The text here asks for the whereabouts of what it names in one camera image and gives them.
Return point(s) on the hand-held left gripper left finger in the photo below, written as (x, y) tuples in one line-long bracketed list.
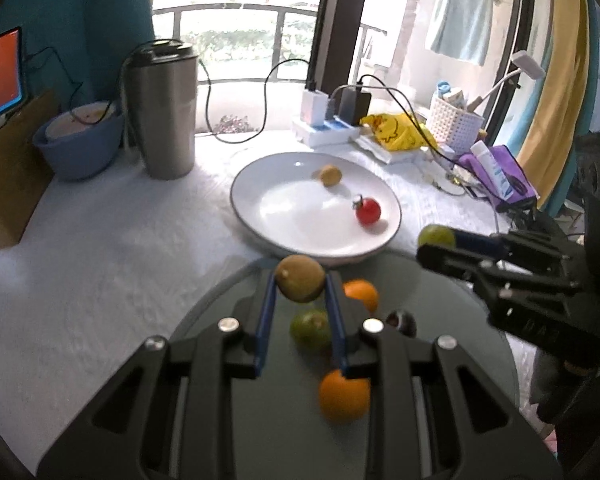
[(266, 310)]

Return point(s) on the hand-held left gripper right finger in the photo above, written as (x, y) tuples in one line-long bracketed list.
[(334, 315)]

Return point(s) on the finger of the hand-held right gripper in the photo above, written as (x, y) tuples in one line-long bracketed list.
[(445, 260), (480, 243)]

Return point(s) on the small green fruit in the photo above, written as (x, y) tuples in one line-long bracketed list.
[(434, 235)]

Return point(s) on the green lime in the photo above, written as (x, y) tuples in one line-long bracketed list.
[(307, 331)]

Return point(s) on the orange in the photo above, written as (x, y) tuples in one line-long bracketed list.
[(344, 397), (364, 295)]

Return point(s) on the brown kiwi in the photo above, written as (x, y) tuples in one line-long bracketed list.
[(300, 277)]

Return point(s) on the dark plum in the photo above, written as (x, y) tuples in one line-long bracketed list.
[(402, 321)]

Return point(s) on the white plate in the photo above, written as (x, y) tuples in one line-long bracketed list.
[(290, 210)]

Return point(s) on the grey round tray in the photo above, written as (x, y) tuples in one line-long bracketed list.
[(290, 440)]

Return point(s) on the white tube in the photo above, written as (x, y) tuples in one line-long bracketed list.
[(492, 170)]

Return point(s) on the purple pouch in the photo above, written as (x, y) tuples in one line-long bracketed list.
[(525, 175)]

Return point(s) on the red tomato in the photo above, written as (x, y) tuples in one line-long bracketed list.
[(369, 211)]

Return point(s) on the white plastic basket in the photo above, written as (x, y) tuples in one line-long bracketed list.
[(452, 127)]

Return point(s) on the white paper pad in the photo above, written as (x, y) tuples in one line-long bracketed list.
[(385, 154)]

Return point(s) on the yellow plastic bag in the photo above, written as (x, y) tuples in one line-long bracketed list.
[(397, 132)]

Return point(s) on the small brown fruit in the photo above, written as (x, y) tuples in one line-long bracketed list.
[(330, 175)]

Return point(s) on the small carton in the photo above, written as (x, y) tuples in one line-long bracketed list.
[(455, 97)]

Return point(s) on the white textured tablecloth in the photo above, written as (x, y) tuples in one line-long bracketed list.
[(105, 270)]

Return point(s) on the white power strip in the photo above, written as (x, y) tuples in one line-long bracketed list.
[(325, 135)]

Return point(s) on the yellow curtain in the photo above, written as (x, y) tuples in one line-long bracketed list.
[(560, 85)]

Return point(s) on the black charger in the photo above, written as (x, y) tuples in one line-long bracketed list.
[(352, 105)]

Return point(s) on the white desk lamp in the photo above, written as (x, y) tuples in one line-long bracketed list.
[(527, 64)]

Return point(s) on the white charger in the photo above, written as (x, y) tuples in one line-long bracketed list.
[(314, 106)]

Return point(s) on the stainless steel tumbler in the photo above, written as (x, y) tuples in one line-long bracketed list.
[(162, 120)]

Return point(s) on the light blue towel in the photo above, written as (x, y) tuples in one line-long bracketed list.
[(460, 20)]

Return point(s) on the blue plastic basin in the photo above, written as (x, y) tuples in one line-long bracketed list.
[(80, 155)]

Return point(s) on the balcony railing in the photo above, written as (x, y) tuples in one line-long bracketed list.
[(280, 45)]

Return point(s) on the white pink bowl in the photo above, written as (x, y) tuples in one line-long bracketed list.
[(77, 121)]

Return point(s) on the cardboard box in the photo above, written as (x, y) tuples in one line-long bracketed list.
[(10, 185)]

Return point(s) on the teal curtain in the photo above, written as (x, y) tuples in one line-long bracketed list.
[(105, 20)]

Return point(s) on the computer monitor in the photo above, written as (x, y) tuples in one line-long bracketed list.
[(0, 75)]

